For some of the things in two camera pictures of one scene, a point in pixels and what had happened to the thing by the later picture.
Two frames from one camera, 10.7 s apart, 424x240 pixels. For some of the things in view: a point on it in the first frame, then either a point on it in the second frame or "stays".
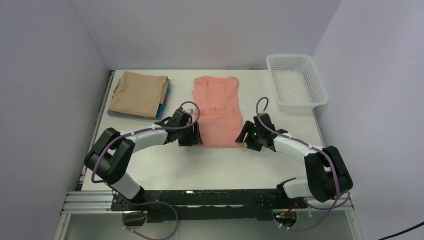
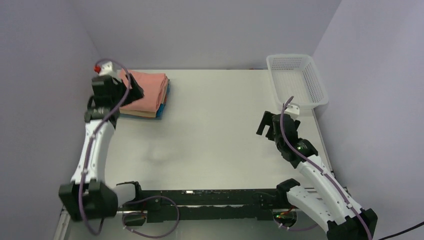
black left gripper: (189, 141) to (135, 92)
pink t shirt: (220, 118) to (154, 85)
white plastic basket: (296, 83) stays
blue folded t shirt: (162, 106) stays
